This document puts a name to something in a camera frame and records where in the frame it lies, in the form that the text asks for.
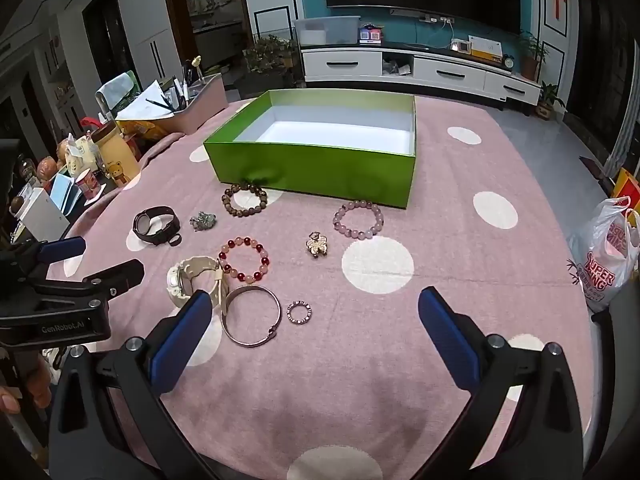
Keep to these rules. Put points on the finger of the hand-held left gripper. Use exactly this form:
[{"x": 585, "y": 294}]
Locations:
[
  {"x": 62, "y": 250},
  {"x": 117, "y": 277}
]

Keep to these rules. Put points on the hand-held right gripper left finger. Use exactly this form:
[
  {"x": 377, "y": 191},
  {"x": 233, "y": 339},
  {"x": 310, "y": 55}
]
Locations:
[{"x": 182, "y": 345}]

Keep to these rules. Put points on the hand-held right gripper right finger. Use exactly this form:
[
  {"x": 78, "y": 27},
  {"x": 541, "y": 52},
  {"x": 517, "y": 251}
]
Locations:
[{"x": 450, "y": 340}]

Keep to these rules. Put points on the silver bangle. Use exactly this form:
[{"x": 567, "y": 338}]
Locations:
[{"x": 226, "y": 310}]

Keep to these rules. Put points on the black wrist watch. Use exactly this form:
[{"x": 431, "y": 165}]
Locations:
[{"x": 167, "y": 225}]

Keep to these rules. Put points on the cream wrist watch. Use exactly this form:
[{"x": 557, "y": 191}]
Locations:
[{"x": 192, "y": 267}]

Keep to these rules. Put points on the gold flower hair clip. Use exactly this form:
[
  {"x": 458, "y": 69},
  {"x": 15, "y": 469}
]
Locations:
[{"x": 317, "y": 246}]

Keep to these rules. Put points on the green cardboard box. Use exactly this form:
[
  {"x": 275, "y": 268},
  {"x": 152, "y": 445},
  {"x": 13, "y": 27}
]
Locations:
[{"x": 310, "y": 170}]

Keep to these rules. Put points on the person's left hand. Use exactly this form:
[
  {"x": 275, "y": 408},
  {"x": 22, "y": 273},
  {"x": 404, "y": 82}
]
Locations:
[{"x": 39, "y": 385}]

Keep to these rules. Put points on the white rectangular box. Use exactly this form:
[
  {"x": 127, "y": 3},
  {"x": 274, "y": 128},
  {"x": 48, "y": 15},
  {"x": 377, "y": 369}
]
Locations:
[{"x": 42, "y": 212}]

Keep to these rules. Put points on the red patterned mug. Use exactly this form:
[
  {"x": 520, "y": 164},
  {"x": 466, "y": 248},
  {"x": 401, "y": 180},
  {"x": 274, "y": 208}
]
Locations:
[{"x": 89, "y": 186}]

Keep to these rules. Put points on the pink polka dot tablecloth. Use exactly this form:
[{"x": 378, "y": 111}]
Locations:
[{"x": 450, "y": 260}]

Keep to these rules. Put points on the grey metal brooch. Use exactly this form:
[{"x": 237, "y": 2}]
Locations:
[{"x": 202, "y": 222}]

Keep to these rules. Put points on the yellow bear jar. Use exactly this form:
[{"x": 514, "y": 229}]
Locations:
[{"x": 117, "y": 155}]

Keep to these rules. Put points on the stack of white papers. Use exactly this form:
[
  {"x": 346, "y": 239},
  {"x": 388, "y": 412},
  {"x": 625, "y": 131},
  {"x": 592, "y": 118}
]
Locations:
[{"x": 142, "y": 102}]

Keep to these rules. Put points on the white printed plastic bag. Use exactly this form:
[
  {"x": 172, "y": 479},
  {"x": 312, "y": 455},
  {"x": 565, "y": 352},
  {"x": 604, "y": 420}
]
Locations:
[{"x": 600, "y": 255}]

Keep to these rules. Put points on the pink desk organiser box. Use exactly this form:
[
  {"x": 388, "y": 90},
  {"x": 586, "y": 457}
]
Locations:
[{"x": 200, "y": 105}]

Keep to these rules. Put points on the small potted floor plant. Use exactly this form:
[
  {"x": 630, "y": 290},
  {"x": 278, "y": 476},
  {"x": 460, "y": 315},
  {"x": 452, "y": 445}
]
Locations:
[{"x": 547, "y": 102}]

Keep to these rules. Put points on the large leafy plant in planter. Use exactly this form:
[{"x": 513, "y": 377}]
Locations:
[{"x": 265, "y": 60}]

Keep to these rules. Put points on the small black alarm clock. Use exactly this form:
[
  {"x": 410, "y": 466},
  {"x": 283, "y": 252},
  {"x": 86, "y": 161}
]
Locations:
[{"x": 509, "y": 62}]

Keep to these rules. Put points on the potted plant in brown pot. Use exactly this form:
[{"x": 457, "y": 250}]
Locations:
[{"x": 530, "y": 65}]

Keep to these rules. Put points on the white television cabinet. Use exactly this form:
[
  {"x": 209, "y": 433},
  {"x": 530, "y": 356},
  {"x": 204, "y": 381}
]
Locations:
[{"x": 350, "y": 65}]

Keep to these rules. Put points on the yellow and white box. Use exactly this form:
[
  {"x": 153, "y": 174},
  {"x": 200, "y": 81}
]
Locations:
[{"x": 486, "y": 49}]

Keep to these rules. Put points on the small white device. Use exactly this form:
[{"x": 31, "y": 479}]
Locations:
[{"x": 461, "y": 46}]

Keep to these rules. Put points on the translucent plastic storage bin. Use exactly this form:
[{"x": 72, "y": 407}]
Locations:
[{"x": 325, "y": 32}]

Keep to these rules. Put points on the wall power strip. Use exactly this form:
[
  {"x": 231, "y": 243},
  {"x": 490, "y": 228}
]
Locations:
[{"x": 420, "y": 14}]

